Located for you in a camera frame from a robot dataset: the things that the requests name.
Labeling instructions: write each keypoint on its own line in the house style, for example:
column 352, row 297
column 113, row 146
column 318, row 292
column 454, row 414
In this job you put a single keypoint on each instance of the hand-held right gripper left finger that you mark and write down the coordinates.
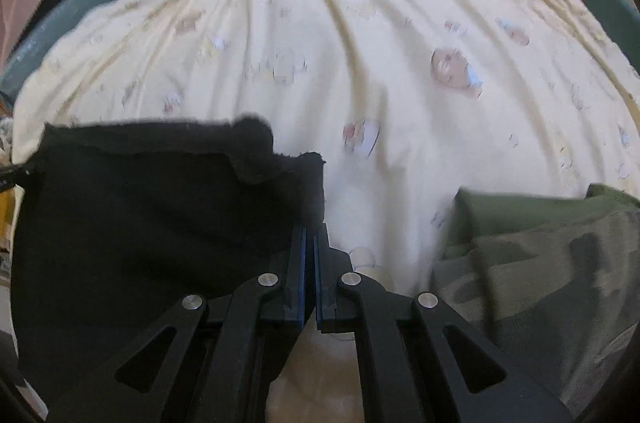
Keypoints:
column 299, row 283

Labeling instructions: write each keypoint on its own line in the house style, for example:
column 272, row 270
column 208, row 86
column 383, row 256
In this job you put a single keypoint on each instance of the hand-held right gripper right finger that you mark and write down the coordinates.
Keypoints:
column 325, row 288

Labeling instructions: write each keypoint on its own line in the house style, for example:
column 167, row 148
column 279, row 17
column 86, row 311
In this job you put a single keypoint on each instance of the black pants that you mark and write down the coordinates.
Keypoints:
column 150, row 213

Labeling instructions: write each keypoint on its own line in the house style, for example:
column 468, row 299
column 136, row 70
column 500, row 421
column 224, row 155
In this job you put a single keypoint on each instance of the camouflage pants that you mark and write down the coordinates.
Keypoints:
column 540, row 263

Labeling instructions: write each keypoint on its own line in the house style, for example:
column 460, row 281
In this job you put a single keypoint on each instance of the cream printed blanket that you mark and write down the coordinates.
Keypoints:
column 350, row 53

